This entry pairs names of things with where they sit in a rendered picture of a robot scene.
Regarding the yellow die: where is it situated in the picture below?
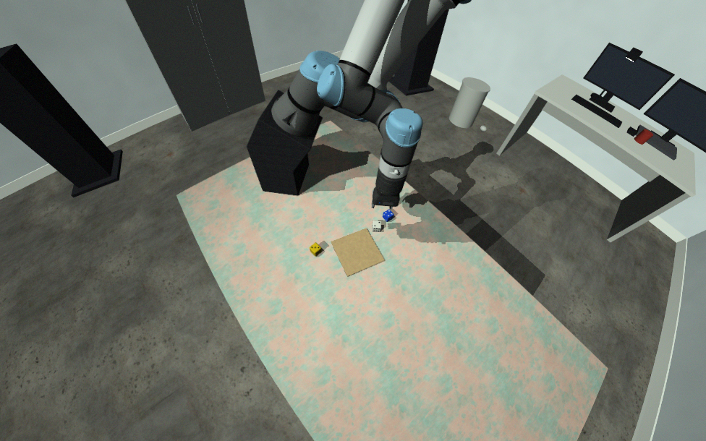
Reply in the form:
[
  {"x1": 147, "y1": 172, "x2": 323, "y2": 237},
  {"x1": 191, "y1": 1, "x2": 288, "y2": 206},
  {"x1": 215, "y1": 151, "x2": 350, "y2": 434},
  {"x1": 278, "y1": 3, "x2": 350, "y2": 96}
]
[{"x1": 310, "y1": 242, "x2": 322, "y2": 256}]

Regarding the tan square mat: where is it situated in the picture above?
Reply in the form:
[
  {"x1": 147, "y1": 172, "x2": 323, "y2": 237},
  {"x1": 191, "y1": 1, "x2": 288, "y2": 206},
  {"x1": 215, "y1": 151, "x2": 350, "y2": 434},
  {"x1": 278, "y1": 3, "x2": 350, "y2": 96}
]
[{"x1": 331, "y1": 228, "x2": 385, "y2": 277}]

